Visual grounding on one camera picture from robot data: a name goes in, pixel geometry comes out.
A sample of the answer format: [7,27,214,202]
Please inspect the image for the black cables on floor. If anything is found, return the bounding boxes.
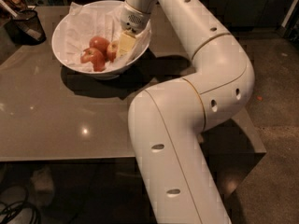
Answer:
[0,185,42,224]

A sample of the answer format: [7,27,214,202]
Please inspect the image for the red apple back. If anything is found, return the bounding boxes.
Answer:
[89,35,110,56]

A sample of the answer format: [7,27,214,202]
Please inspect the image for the red apple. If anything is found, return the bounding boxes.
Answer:
[107,40,119,63]
[89,35,110,56]
[80,48,106,72]

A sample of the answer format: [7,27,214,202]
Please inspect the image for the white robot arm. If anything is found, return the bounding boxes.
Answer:
[121,0,254,224]

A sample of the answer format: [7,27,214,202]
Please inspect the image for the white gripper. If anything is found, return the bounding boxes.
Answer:
[116,3,150,58]

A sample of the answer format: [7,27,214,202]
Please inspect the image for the white object under table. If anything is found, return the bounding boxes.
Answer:
[31,166,55,207]

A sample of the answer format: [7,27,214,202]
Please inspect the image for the black mesh pen cup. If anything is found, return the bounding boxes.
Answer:
[5,10,47,46]

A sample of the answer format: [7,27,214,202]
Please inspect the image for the white ceramic bowl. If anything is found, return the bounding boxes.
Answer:
[51,0,151,80]

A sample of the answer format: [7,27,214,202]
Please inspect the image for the white paper liner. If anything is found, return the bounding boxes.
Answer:
[52,0,151,79]

